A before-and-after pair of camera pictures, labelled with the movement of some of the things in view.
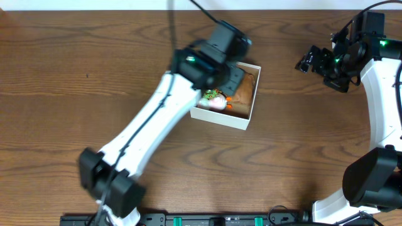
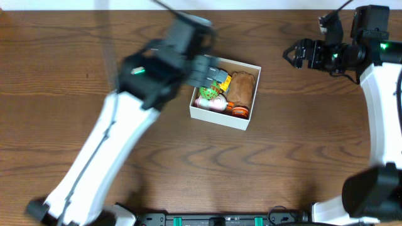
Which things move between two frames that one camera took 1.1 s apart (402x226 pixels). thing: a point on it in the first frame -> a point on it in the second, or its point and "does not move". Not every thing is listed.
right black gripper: (324, 55) -> (318, 46)
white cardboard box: (228, 118) does not move
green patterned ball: (210, 94) does not move
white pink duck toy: (217, 102) does not move
